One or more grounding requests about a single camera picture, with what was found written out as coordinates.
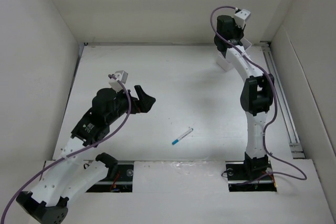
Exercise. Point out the blue-capped white pen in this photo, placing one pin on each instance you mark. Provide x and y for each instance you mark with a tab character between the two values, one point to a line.
189	131

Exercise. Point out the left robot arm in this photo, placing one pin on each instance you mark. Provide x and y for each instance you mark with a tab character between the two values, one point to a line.
50	199

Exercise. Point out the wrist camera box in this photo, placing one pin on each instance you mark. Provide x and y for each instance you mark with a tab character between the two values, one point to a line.
121	75
241	16

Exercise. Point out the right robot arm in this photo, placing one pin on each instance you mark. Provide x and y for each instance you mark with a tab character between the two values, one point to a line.
256	97

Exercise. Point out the aluminium rail right side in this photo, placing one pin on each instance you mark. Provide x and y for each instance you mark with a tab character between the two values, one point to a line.
293	139

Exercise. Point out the white three-compartment organizer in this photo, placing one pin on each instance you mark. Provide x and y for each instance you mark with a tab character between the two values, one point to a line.
231	57

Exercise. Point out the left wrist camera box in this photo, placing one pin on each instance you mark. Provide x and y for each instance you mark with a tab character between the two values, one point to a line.
121	75

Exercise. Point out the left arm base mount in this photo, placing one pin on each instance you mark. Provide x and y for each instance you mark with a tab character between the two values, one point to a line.
118	181

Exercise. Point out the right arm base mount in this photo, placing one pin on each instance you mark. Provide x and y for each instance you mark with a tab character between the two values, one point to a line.
240	179

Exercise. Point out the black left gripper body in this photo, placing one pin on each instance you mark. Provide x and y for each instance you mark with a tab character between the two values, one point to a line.
123	105

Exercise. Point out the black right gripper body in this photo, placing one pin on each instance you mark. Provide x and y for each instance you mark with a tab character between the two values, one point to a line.
238	32

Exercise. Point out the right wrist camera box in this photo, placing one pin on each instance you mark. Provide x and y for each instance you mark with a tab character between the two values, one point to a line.
241	16

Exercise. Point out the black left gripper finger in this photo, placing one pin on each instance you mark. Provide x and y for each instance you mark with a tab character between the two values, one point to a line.
142	96
146	103

